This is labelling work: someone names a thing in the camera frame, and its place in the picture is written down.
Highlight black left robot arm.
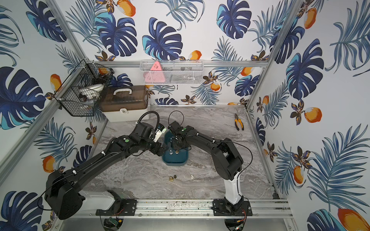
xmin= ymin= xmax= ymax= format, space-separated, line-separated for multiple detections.
xmin=44 ymin=122 xmax=166 ymax=220

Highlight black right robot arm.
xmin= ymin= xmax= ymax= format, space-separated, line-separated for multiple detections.
xmin=169 ymin=121 xmax=244 ymax=206

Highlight teal plastic storage box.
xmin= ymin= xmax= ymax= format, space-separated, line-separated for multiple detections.
xmin=162 ymin=131 xmax=188 ymax=166

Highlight white storage case brown lid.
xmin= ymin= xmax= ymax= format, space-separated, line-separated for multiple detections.
xmin=99 ymin=85 xmax=150 ymax=122

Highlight orange black pliers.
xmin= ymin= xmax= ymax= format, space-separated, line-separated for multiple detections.
xmin=234 ymin=113 xmax=244 ymax=131

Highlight pink triangle card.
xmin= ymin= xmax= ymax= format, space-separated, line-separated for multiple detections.
xmin=144 ymin=61 xmax=166 ymax=83

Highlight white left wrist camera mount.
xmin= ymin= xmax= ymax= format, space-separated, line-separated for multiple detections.
xmin=153 ymin=123 xmax=167 ymax=142

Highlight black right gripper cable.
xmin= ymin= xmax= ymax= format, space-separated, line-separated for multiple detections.
xmin=168 ymin=110 xmax=185 ymax=126

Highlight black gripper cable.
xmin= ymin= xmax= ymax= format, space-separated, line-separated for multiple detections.
xmin=136 ymin=111 xmax=161 ymax=131
xmin=168 ymin=110 xmax=185 ymax=126

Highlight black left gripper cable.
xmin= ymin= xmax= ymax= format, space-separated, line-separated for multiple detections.
xmin=136 ymin=111 xmax=161 ymax=131

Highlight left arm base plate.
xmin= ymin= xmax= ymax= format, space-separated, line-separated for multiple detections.
xmin=95 ymin=199 xmax=137 ymax=217

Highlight white mesh wall shelf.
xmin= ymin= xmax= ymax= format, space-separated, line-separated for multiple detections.
xmin=140 ymin=60 xmax=204 ymax=85

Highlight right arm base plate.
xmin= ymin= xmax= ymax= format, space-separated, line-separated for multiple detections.
xmin=211 ymin=198 xmax=252 ymax=217

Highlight black wire basket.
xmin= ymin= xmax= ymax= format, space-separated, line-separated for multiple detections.
xmin=53 ymin=60 xmax=114 ymax=117

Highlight aluminium front rail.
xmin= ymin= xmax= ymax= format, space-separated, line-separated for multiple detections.
xmin=73 ymin=199 xmax=293 ymax=219

